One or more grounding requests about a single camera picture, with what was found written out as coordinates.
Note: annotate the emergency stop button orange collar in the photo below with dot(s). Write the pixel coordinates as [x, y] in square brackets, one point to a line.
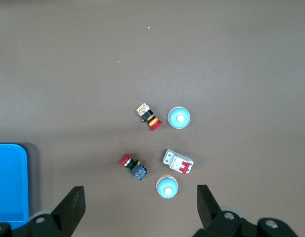
[149, 117]

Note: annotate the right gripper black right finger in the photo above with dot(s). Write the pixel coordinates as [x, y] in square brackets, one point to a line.
[211, 214]

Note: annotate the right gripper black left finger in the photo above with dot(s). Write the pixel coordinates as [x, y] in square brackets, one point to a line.
[68, 212]

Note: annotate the white circuit breaker red switch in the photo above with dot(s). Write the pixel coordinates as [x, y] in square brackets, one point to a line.
[175, 160]

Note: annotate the red push button black base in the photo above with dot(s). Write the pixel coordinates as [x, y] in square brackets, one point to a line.
[136, 169]

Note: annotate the blue plastic tray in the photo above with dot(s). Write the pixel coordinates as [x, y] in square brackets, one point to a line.
[9, 182]

